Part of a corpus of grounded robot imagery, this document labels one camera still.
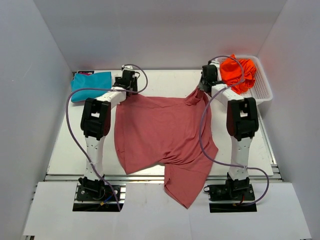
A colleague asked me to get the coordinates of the aluminium table rail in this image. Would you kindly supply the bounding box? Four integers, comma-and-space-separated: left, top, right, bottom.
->
43, 159, 283, 183

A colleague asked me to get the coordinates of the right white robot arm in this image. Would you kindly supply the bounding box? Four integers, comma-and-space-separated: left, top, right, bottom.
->
198, 63, 259, 200

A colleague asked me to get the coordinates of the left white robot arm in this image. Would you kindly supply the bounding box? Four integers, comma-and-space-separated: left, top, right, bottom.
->
79, 65, 138, 200

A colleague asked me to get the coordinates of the orange t-shirt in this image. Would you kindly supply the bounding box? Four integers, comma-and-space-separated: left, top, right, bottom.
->
220, 58, 257, 95

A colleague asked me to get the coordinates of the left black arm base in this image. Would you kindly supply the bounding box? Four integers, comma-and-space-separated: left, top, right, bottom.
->
72, 177, 125, 213

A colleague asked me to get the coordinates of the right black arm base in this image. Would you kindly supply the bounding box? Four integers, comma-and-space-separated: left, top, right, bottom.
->
203, 182, 257, 214

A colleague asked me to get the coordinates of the dusty red t-shirt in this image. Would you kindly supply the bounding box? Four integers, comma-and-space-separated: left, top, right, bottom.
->
114, 89, 218, 208

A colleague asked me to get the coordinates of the folded magenta t-shirt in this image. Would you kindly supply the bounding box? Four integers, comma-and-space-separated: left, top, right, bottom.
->
76, 70, 95, 76

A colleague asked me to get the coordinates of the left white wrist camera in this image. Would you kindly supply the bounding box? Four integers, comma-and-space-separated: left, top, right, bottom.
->
121, 65, 133, 71

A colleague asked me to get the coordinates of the folded teal t-shirt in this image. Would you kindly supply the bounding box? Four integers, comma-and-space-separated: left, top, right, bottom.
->
70, 71, 112, 103

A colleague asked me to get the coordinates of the white plastic basket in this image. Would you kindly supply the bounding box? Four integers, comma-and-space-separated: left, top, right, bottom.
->
211, 54, 273, 105

